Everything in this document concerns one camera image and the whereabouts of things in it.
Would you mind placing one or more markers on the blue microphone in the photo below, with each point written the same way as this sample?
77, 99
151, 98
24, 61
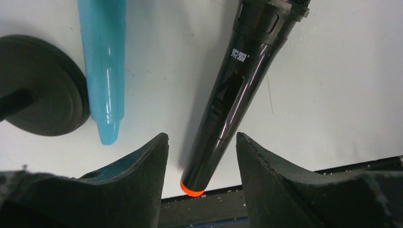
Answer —
103, 27

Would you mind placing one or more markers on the black microphone orange tip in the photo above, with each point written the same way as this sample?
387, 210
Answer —
260, 29

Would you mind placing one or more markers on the black microphone stand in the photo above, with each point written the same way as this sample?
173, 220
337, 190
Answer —
42, 90

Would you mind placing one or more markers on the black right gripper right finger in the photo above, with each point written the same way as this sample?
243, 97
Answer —
281, 194

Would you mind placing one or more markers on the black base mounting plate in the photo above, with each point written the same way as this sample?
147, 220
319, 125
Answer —
223, 208

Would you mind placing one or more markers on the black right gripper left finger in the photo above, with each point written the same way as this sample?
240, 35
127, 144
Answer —
124, 194

